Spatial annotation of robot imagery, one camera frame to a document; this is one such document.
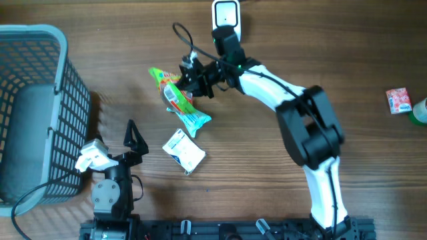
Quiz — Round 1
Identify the green lid jar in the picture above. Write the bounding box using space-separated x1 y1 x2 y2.
409 99 427 126

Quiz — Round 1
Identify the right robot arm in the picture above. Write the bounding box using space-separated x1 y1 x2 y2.
176 25 350 239

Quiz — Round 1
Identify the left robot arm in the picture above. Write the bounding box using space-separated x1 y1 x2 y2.
79 119 149 239

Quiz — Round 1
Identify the grey plastic mesh basket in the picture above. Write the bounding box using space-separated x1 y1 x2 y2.
1 25 91 217

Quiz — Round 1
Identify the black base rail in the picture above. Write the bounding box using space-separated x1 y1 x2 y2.
79 219 377 240

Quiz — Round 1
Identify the teal snack pack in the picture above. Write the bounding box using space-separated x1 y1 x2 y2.
175 110 211 138

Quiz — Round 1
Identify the black camera cable left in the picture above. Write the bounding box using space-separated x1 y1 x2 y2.
11 171 76 240

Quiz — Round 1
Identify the Haribo gummy candy bag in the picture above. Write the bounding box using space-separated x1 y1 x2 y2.
149 67 196 115

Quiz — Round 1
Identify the white plaster pack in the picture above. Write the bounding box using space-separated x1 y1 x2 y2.
162 129 207 175

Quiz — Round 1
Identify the white barcode scanner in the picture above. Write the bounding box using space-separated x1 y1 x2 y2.
211 0 242 41

